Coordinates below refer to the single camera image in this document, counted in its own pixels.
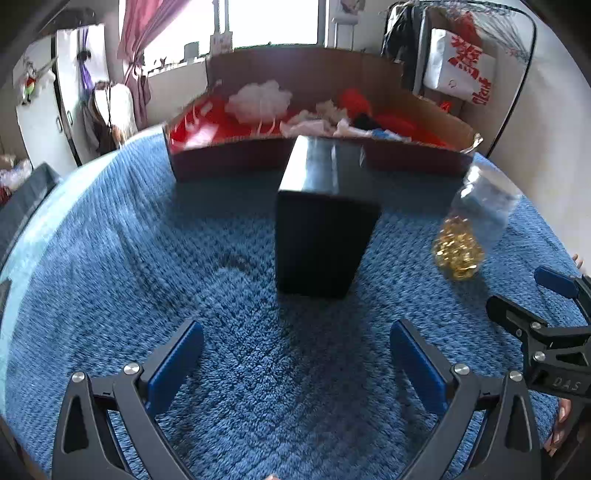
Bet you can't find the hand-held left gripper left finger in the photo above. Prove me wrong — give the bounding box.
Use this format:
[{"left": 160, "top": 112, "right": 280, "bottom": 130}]
[{"left": 51, "top": 319, "right": 205, "bottom": 480}]

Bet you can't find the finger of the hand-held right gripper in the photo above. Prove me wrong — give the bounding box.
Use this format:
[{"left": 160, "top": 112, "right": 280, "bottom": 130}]
[
  {"left": 534, "top": 265, "right": 591, "bottom": 319},
  {"left": 486, "top": 295, "right": 591, "bottom": 370}
]

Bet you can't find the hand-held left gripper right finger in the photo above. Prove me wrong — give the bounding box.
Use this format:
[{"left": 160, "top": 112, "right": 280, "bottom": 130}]
[{"left": 389, "top": 319, "right": 542, "bottom": 480}]

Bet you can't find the brown cardboard box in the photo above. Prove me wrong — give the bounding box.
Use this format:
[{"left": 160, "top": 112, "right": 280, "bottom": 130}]
[{"left": 161, "top": 48, "right": 483, "bottom": 183}]

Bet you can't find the red knitted item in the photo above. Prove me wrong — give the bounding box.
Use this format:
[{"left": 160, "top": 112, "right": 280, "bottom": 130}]
[{"left": 337, "top": 89, "right": 372, "bottom": 116}]

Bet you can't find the white mesh bath pouf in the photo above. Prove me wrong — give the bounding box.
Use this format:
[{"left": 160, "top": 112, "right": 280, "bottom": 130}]
[{"left": 225, "top": 79, "right": 293, "bottom": 134}]

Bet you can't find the person's right hand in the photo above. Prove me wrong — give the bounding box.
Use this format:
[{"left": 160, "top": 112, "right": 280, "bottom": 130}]
[{"left": 544, "top": 399, "right": 578, "bottom": 457}]

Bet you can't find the blue knitted blanket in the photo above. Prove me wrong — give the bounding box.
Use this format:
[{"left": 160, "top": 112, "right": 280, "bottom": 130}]
[{"left": 0, "top": 127, "right": 591, "bottom": 480}]

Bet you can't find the clear jar with gold capsules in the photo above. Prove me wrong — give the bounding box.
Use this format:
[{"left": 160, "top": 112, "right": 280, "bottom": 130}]
[{"left": 433, "top": 164, "right": 522, "bottom": 280}]

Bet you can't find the dark rectangular box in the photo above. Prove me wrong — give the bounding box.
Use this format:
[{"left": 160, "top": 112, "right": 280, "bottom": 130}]
[{"left": 276, "top": 135, "right": 383, "bottom": 300}]

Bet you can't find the black clothes rack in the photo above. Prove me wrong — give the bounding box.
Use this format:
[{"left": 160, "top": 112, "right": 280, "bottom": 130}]
[{"left": 406, "top": 0, "right": 537, "bottom": 155}]

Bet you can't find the dark blue bed board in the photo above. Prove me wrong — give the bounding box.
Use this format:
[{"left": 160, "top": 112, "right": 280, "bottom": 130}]
[{"left": 0, "top": 161, "right": 61, "bottom": 259}]

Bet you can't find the clear plastic bag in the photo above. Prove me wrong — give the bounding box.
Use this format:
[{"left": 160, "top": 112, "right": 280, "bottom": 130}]
[{"left": 0, "top": 154, "right": 34, "bottom": 204}]

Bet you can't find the chair with white cloth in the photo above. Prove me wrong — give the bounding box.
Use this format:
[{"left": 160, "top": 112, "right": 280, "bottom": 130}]
[{"left": 83, "top": 80, "right": 139, "bottom": 155}]

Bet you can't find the small crumpled white tissue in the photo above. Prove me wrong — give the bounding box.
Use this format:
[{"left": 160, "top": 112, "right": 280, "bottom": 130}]
[{"left": 315, "top": 99, "right": 349, "bottom": 121}]

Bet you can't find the white wardrobe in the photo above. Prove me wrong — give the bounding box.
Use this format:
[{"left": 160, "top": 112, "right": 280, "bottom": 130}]
[{"left": 11, "top": 25, "right": 116, "bottom": 167}]

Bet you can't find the black jacket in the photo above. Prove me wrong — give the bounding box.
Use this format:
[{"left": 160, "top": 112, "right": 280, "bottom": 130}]
[{"left": 381, "top": 4, "right": 428, "bottom": 90}]

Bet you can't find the hanging cloth doll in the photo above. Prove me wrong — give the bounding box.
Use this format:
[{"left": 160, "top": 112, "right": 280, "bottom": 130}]
[{"left": 18, "top": 58, "right": 58, "bottom": 107}]

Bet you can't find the pink curtain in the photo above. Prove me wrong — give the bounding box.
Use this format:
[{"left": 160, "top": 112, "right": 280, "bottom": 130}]
[{"left": 116, "top": 0, "right": 185, "bottom": 130}]

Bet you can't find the bundle of wire hangers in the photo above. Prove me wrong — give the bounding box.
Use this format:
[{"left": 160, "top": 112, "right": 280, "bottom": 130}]
[{"left": 455, "top": 2, "right": 532, "bottom": 61}]

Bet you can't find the purple hanging strap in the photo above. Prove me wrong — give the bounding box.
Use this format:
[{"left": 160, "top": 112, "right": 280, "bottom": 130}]
[{"left": 76, "top": 28, "right": 95, "bottom": 93}]

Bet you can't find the white metal frame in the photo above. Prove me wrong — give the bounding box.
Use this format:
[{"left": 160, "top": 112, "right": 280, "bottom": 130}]
[{"left": 333, "top": 17, "right": 358, "bottom": 51}]

